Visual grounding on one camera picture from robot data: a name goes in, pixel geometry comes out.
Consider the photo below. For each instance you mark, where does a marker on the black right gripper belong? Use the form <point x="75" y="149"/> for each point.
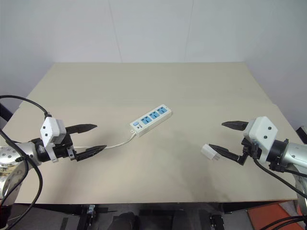
<point x="250" y="149"/>

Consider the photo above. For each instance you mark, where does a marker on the white plug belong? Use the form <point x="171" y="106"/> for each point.
<point x="208" y="151"/>

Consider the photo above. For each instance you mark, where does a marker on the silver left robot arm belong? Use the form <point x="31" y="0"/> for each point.
<point x="10" y="155"/>

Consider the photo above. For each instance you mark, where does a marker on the white blue power strip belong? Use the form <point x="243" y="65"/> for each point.
<point x="151" y="119"/>

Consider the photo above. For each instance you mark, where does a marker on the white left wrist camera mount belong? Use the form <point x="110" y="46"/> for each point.
<point x="51" y="129"/>

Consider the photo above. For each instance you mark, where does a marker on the black block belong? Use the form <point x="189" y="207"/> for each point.
<point x="302" y="134"/>

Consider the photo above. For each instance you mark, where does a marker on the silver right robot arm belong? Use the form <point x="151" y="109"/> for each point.
<point x="293" y="153"/>

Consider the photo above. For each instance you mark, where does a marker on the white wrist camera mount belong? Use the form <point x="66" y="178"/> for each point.
<point x="51" y="129"/>
<point x="261" y="131"/>

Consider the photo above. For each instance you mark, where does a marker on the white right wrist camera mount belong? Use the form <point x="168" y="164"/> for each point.
<point x="261" y="131"/>

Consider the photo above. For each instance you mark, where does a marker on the dark rounded shape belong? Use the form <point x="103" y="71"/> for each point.
<point x="123" y="221"/>

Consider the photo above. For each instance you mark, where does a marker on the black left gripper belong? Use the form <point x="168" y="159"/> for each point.
<point x="62" y="151"/>

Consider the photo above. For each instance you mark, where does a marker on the black angled bar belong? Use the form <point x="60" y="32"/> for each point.
<point x="5" y="112"/>

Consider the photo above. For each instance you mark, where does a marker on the black table frame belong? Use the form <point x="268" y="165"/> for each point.
<point x="168" y="214"/>

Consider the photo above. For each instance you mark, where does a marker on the orange floor mat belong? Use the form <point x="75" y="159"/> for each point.
<point x="271" y="216"/>

